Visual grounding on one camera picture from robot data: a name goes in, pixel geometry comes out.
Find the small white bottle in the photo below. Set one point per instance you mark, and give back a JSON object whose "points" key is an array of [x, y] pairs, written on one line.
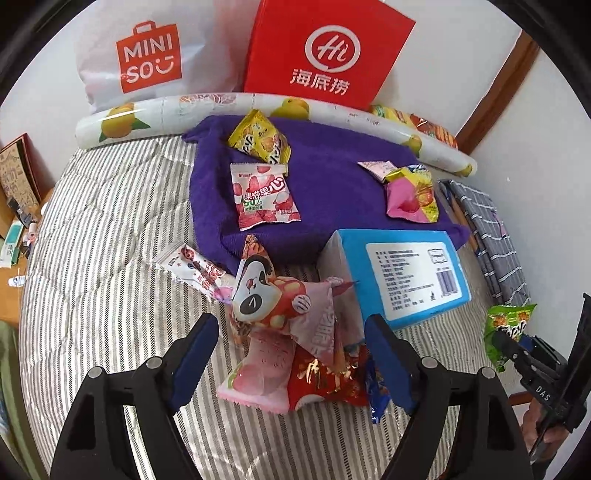
{"points": [[18, 280]]}

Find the small blue snack packet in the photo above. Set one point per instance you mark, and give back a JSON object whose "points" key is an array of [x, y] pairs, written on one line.
{"points": [[376, 397]]}

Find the yellow chip bag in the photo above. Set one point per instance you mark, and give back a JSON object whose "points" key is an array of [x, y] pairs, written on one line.
{"points": [[392, 114]]}

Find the grey checked folded cloth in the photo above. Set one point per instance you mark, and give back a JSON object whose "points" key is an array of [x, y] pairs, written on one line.
{"points": [[489, 230]]}

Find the blue cardboard box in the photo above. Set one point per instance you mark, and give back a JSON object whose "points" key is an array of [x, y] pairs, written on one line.
{"points": [[360, 258]]}

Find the purple towel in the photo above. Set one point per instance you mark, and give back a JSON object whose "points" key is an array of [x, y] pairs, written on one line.
{"points": [[323, 184]]}

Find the long white pink stick packet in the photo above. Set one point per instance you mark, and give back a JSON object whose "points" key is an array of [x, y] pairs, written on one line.
{"points": [[194, 270]]}

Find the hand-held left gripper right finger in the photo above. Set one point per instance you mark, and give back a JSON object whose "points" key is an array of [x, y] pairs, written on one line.
{"points": [[392, 364]]}

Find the white green tube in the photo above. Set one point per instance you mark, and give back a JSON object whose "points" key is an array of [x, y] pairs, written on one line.
{"points": [[11, 242]]}

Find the person's right hand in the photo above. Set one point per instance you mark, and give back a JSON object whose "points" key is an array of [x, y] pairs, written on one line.
{"points": [[531, 424]]}

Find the white plastic shopping bag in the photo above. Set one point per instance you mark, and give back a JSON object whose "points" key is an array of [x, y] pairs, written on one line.
{"points": [[194, 46]]}

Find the orange chip bag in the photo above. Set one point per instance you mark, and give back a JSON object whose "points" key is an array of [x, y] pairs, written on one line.
{"points": [[434, 129]]}

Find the translucent pink snack packet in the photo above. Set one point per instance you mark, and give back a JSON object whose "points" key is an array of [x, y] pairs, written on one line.
{"points": [[323, 323]]}

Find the striped mattress cover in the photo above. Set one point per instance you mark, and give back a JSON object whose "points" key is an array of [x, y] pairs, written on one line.
{"points": [[115, 230]]}

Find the fruit print paper roll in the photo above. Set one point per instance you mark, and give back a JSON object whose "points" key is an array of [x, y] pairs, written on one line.
{"points": [[175, 108]]}

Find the pink strawberry snack packet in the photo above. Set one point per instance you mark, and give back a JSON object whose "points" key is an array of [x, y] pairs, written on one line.
{"points": [[258, 374]]}

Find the red gold snack packet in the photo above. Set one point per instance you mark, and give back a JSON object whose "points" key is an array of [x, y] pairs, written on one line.
{"points": [[323, 381]]}

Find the small pale pink snack packet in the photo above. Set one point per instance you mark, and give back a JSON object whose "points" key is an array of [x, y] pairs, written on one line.
{"points": [[376, 168]]}

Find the pink yellow triangular snack packet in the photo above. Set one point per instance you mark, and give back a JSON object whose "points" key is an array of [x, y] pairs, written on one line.
{"points": [[408, 198]]}

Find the red paper bag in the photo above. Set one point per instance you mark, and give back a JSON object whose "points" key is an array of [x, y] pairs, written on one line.
{"points": [[286, 46]]}

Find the white red strawberry snack packet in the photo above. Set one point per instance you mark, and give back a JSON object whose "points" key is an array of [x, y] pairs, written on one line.
{"points": [[263, 198]]}

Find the red panda print snack packet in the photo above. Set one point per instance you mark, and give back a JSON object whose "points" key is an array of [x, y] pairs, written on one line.
{"points": [[258, 295]]}

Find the wooden nightstand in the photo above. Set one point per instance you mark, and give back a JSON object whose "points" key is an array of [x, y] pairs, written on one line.
{"points": [[7, 295]]}

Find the wooden door frame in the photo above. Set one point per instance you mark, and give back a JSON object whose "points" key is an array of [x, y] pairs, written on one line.
{"points": [[498, 92]]}

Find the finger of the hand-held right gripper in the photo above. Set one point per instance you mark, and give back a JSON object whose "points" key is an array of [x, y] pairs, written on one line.
{"points": [[535, 346], [505, 348]]}

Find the green snack packet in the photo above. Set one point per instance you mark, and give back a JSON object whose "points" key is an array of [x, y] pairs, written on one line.
{"points": [[508, 318]]}

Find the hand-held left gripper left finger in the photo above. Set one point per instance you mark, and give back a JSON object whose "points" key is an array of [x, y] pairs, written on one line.
{"points": [[194, 364]]}

